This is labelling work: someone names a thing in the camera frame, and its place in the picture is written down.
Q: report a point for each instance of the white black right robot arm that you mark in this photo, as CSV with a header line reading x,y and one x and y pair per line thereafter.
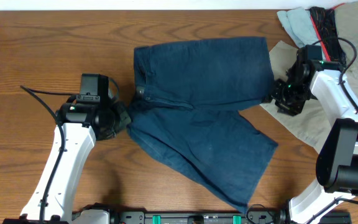
x,y
336,181

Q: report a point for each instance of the black red patterned garment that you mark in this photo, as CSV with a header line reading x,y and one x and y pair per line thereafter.
x,y
324,23

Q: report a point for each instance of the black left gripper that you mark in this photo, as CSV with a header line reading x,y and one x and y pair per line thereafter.
x,y
125,121

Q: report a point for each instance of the dark blue denim shorts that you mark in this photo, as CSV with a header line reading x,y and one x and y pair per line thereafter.
x,y
190,115

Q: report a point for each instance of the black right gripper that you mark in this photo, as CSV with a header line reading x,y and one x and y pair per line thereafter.
x,y
291,109

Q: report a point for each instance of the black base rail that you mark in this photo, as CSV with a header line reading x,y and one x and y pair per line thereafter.
x,y
216,217

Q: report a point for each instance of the khaki grey shorts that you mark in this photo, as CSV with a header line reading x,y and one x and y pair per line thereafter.
x,y
306,118

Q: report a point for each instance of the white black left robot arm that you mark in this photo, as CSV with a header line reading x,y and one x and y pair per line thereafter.
x,y
94,114

